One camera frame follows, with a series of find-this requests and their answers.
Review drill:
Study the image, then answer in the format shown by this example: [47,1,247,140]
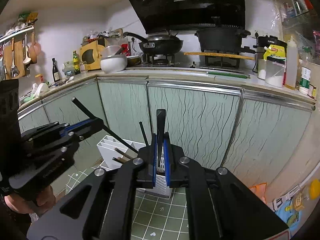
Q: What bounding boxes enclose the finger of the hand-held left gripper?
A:
[21,117,105,141]
[27,131,85,156]

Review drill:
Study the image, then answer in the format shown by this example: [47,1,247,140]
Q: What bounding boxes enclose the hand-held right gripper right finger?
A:
[163,132,291,240]

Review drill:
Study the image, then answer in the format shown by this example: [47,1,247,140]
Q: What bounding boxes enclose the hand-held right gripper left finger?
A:
[26,133,158,240]

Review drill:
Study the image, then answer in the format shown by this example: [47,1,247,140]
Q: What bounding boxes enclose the white utensil holder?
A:
[97,134,173,200]

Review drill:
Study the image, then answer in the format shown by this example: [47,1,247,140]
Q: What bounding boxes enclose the person's left forearm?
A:
[0,199,32,240]

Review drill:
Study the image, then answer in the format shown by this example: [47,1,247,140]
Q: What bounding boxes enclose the person's left hand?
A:
[5,184,57,215]

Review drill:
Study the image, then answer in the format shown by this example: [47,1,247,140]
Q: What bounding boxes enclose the white crumpled bag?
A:
[31,82,49,98]

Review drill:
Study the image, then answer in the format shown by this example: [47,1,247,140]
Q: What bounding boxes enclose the green wavy-pattern kitchen cabinet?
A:
[17,74,317,200]

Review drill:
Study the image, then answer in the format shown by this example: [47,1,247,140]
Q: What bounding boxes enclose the green checked tablecloth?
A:
[65,166,192,240]

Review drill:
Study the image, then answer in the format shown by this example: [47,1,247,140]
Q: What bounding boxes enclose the wooden cutting board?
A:
[3,40,26,79]

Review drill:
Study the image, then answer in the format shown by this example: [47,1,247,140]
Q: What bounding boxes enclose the dark glass bottle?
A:
[52,58,61,83]

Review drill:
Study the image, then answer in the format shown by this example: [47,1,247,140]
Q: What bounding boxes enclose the clear plastic jar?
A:
[62,61,76,78]

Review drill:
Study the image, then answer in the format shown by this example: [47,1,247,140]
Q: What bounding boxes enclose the green glass bottle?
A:
[72,50,81,74]

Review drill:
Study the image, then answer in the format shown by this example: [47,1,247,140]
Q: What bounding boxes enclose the white ladle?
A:
[22,34,32,64]

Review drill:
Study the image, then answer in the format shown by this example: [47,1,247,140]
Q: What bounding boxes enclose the large white bowl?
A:
[100,54,128,74]

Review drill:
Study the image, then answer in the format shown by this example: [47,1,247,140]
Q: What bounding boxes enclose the yellow box with round window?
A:
[79,40,106,71]

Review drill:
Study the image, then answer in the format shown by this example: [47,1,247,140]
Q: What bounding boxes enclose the pale stacked bowl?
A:
[102,45,125,58]

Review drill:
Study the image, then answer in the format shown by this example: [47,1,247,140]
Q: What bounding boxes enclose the orange plastic bag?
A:
[249,182,268,204]

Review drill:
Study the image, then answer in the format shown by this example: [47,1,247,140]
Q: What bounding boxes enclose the gas stove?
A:
[125,54,250,73]

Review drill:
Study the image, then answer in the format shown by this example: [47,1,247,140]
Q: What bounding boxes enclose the green yellow snack packets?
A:
[17,12,39,24]

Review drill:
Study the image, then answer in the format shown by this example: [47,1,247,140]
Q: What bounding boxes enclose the black wok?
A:
[123,31,184,55]

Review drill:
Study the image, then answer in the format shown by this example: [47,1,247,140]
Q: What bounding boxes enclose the round wooden board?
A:
[184,51,256,61]

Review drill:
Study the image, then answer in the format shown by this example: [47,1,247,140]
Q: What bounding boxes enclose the blue plastic container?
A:
[275,200,304,234]

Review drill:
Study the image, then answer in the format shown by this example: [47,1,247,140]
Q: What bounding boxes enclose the small clear canister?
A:
[257,59,267,81]

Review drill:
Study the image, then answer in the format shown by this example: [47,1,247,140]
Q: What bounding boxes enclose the black cast-iron pot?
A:
[195,17,252,53]

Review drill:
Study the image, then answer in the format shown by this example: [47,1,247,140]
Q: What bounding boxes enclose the large clear canister white powder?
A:
[265,57,286,88]

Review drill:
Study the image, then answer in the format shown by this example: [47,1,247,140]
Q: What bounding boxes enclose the clear jar yellow lid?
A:
[291,179,320,212]

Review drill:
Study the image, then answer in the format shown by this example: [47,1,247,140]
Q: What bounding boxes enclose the yellow pouch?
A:
[264,44,286,61]

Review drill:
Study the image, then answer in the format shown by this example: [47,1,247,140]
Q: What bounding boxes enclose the white squeeze bottle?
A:
[285,36,299,89]

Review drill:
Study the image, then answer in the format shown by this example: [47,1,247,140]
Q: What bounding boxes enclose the black kitchen appliance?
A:
[257,35,288,55]

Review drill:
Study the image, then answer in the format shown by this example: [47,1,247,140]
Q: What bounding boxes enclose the white bottle green label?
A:
[299,60,313,96]

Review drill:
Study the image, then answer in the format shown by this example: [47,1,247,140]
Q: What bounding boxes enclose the black range hood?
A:
[117,0,247,34]

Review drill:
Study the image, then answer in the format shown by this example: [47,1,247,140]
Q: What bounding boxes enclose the white wall rack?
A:
[0,25,34,43]

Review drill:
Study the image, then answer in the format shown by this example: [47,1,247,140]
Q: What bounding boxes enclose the plastic-covered wall shelf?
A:
[275,0,320,63]

